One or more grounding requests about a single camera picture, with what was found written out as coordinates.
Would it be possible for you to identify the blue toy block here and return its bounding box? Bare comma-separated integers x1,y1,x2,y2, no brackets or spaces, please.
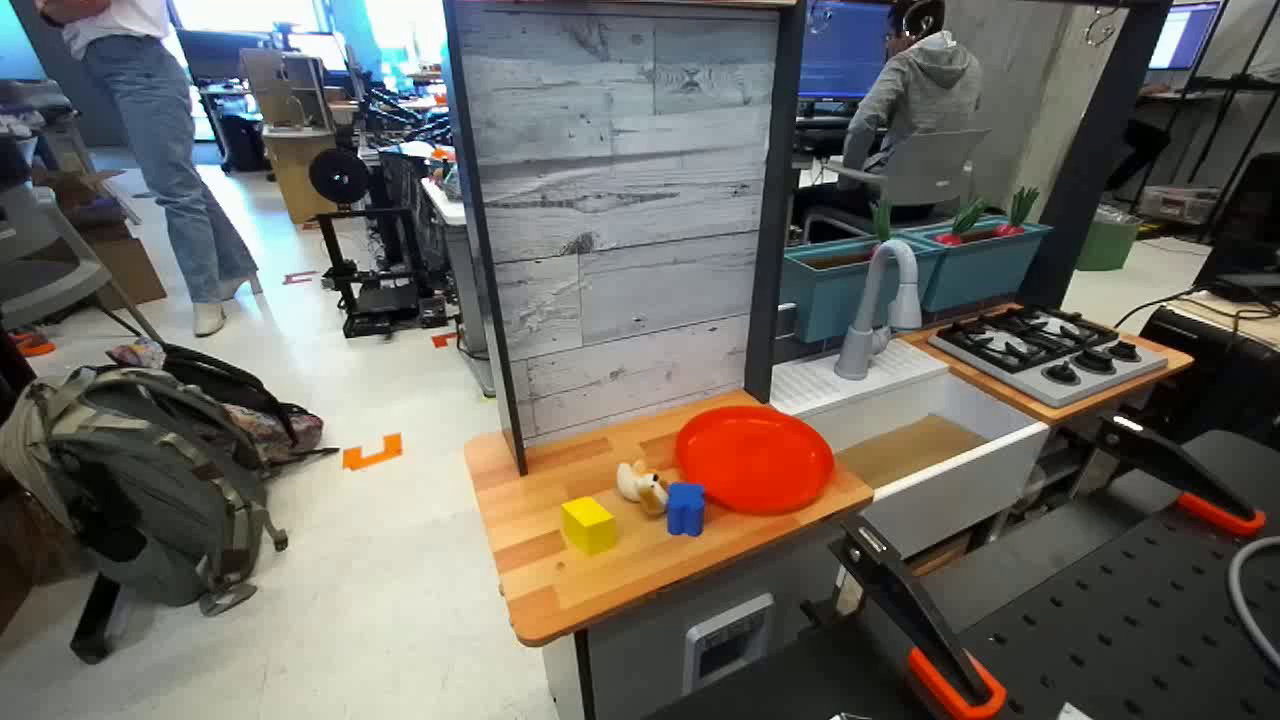
662,479,708,541

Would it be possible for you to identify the orange round plate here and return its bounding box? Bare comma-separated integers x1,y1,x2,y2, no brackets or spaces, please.
671,406,839,520

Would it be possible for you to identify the yellow toy block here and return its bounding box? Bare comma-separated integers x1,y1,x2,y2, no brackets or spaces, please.
555,493,625,559

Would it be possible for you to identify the beige toy mushroom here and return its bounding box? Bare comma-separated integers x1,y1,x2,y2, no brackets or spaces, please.
611,456,671,526

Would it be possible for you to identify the grey wood-look back panel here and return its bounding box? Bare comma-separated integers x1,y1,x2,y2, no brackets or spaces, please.
445,0,809,478

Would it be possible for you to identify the teal planter box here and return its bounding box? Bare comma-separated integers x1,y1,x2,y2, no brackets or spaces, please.
916,218,1057,322
778,231,944,353

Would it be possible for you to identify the wooden toy kitchen counter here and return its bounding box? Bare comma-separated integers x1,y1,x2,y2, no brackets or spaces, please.
461,390,877,651

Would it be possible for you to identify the grey toy faucet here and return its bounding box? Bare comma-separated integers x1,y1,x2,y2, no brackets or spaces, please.
833,236,926,386

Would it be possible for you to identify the black machine on stand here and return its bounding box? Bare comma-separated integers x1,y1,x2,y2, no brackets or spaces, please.
304,139,454,340

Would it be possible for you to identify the white toy sink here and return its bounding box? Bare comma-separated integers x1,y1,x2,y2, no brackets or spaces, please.
768,337,1053,565

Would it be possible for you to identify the blue computer monitor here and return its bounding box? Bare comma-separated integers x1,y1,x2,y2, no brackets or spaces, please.
796,0,897,111

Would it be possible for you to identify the person in grey hoodie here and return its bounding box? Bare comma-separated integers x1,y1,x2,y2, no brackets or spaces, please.
839,0,991,224

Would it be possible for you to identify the dark bag on floor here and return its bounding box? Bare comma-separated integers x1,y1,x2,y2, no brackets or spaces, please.
155,340,326,473

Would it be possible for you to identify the grey toy stove top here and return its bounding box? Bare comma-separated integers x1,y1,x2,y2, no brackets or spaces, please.
926,304,1167,413

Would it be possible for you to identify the beige cabinet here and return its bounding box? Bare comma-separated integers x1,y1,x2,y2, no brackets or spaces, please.
240,50,340,229

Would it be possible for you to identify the green bin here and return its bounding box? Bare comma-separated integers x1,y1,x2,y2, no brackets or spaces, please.
1072,206,1146,277

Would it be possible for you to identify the grey green backpack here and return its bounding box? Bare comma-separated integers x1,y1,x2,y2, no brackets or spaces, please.
0,362,294,621

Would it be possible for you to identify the brown cardboard box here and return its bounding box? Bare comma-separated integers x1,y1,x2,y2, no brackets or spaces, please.
75,218,173,308

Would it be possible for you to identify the person in blue jeans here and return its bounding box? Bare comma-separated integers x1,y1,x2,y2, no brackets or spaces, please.
35,0,259,340

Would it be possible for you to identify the black perforated board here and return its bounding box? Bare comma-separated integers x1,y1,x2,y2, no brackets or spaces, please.
957,502,1280,720

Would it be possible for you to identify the grey chair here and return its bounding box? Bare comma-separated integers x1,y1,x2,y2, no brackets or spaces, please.
0,132,119,331

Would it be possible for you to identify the black office chair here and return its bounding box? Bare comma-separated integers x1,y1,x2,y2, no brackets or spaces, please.
1188,147,1280,308

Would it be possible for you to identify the black clamp orange handle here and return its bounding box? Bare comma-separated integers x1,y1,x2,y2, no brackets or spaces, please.
825,518,1011,720
1093,413,1273,546

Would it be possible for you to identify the black frame post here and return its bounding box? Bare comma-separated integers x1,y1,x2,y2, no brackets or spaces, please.
1016,0,1181,316

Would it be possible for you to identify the grey cable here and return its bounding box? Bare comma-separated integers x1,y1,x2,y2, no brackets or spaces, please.
1223,533,1280,642

